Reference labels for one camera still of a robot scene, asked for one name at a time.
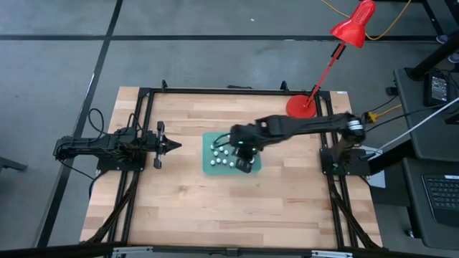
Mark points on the yellow extension plug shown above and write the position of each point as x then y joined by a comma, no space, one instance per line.
373,116

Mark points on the black frame clamp hook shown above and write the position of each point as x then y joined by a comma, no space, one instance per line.
164,85
284,86

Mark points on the black side desk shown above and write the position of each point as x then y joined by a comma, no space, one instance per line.
409,93

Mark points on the red desk lamp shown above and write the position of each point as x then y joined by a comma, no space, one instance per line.
353,27

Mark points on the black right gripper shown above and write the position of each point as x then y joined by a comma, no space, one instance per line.
244,152

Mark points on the person's shoe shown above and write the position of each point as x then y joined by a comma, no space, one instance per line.
443,38
453,57

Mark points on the black overhead mount bar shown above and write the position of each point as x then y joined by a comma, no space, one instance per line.
229,251

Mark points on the black keyboard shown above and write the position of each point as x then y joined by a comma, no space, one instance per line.
443,193

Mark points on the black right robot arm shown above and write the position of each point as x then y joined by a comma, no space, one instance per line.
305,123

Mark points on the green translucent plastic bin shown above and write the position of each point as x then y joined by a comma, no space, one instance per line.
209,170

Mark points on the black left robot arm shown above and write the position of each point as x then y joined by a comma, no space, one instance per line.
89,143

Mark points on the black aluminium table frame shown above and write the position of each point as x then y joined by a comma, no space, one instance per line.
229,91

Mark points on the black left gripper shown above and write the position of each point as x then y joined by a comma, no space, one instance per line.
159,145

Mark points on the black stand leg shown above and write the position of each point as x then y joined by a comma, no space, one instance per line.
430,61

